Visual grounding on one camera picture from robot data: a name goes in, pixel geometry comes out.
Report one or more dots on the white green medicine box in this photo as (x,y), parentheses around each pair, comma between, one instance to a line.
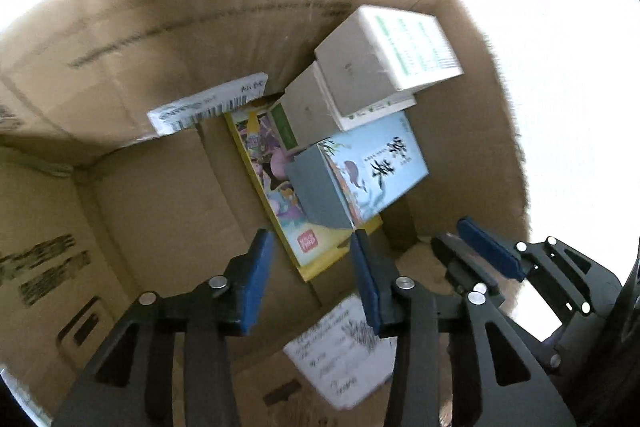
(379,53)

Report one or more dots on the white green lower box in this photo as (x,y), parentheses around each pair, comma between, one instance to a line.
(306,112)

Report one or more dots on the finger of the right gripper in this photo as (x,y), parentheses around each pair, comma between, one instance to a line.
(501,254)
(463,271)

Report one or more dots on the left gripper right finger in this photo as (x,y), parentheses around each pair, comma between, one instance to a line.
(496,380)

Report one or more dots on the yellow cartoon picture book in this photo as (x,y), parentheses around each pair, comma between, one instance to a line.
(312,248)

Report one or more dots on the light blue tea box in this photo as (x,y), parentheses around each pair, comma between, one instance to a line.
(349,178)

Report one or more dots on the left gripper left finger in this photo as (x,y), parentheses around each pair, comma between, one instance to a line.
(128,381)

